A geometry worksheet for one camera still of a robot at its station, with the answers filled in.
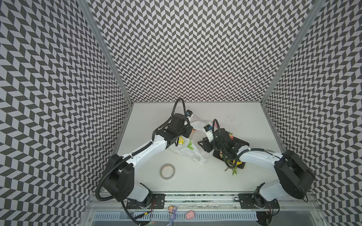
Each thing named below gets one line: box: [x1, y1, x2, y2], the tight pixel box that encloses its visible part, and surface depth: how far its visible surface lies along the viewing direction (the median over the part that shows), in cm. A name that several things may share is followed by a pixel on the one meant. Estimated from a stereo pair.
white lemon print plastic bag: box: [170, 120, 208, 165], surface depth 80 cm
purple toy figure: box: [166, 205, 177, 226], surface depth 68 cm
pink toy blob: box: [185, 210, 196, 220], surface depth 69 cm
